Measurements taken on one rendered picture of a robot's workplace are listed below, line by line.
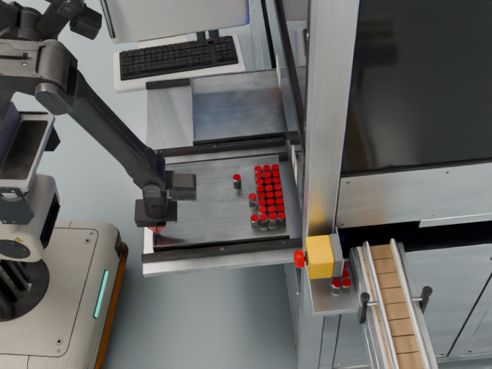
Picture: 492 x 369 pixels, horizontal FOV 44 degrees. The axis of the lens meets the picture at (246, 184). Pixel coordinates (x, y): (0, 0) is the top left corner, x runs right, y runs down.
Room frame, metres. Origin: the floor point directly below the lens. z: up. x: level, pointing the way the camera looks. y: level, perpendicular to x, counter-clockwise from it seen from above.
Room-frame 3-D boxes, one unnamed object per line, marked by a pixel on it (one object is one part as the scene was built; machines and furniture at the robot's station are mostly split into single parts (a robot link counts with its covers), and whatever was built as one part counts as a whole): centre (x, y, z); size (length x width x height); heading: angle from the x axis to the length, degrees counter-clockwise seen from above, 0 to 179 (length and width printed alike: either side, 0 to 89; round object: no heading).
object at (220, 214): (0.94, 0.07, 0.90); 0.34 x 0.26 x 0.04; 90
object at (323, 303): (0.68, -0.20, 0.87); 0.14 x 0.13 x 0.02; 91
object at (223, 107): (1.28, -0.03, 0.90); 0.34 x 0.26 x 0.04; 91
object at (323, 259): (0.69, -0.16, 0.99); 0.08 x 0.07 x 0.07; 91
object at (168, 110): (1.11, 0.04, 0.87); 0.70 x 0.48 x 0.02; 1
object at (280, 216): (0.94, -0.08, 0.90); 0.18 x 0.02 x 0.05; 0
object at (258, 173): (0.94, -0.04, 0.90); 0.18 x 0.02 x 0.05; 0
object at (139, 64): (1.63, 0.20, 0.82); 0.40 x 0.14 x 0.02; 95
